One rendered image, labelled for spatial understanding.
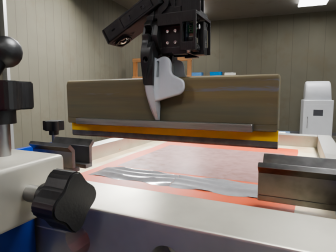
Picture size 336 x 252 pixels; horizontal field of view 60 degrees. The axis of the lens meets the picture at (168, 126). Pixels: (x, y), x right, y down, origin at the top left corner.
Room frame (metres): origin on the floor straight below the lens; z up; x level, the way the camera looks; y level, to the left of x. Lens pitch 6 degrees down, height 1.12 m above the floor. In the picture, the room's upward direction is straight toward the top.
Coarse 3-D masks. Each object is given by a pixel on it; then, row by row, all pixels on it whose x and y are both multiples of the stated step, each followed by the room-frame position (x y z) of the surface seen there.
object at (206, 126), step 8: (80, 120) 0.49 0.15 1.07; (88, 120) 0.49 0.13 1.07; (96, 120) 0.48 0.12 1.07; (104, 120) 0.47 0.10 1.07; (112, 120) 0.47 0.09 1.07; (120, 120) 0.46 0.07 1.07; (128, 120) 0.45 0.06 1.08; (136, 120) 0.45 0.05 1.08; (144, 120) 0.44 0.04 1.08; (152, 120) 0.44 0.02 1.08; (160, 120) 0.44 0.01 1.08; (168, 120) 0.44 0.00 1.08; (176, 128) 0.42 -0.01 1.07; (184, 128) 0.41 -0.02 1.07; (192, 128) 0.41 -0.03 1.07; (200, 128) 0.40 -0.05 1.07; (208, 128) 0.40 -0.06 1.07; (216, 128) 0.39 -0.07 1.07; (224, 128) 0.39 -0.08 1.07; (232, 128) 0.38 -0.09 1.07; (240, 128) 0.38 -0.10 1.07; (248, 128) 0.38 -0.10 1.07
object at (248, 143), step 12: (72, 132) 0.53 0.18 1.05; (84, 132) 0.52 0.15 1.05; (96, 132) 0.51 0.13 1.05; (108, 132) 0.50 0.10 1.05; (120, 132) 0.49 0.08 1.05; (216, 144) 0.42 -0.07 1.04; (228, 144) 0.41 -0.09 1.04; (240, 144) 0.40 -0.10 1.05; (252, 144) 0.40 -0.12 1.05; (264, 144) 0.39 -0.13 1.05; (276, 144) 0.38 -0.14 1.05
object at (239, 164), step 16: (208, 160) 0.70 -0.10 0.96; (224, 160) 0.70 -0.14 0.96; (240, 160) 0.70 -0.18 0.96; (256, 160) 0.70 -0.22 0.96; (208, 176) 0.56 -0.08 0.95; (224, 176) 0.56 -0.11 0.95; (240, 176) 0.56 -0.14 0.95; (256, 176) 0.56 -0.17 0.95; (176, 192) 0.47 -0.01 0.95; (192, 192) 0.47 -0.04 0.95; (208, 192) 0.47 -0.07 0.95; (272, 208) 0.40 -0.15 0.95; (288, 208) 0.40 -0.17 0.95
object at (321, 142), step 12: (96, 144) 0.72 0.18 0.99; (108, 144) 0.76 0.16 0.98; (120, 144) 0.81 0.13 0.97; (132, 144) 0.87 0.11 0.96; (288, 144) 0.90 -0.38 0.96; (300, 144) 0.89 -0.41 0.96; (312, 144) 0.87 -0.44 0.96; (324, 144) 0.72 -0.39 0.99; (96, 156) 0.71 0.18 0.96; (324, 156) 0.59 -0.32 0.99
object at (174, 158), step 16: (160, 144) 0.92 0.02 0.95; (176, 144) 0.92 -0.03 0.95; (192, 144) 0.92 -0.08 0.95; (208, 144) 0.92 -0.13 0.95; (128, 160) 0.70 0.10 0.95; (144, 160) 0.70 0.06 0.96; (160, 160) 0.70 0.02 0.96; (176, 160) 0.70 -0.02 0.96; (192, 160) 0.70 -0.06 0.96; (96, 176) 0.56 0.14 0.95
